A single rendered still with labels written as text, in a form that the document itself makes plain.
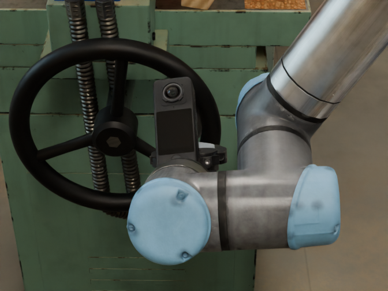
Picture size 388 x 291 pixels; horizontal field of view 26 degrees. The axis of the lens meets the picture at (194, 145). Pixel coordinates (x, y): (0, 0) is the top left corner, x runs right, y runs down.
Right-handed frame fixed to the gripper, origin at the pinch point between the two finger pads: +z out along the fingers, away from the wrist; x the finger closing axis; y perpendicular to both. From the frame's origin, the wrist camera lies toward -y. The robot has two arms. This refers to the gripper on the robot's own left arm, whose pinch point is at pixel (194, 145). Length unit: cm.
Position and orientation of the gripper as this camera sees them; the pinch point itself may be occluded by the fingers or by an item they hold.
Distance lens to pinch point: 108.5
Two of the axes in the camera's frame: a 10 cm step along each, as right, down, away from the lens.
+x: 10.0, -0.5, -0.9
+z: 0.8, -1.5, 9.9
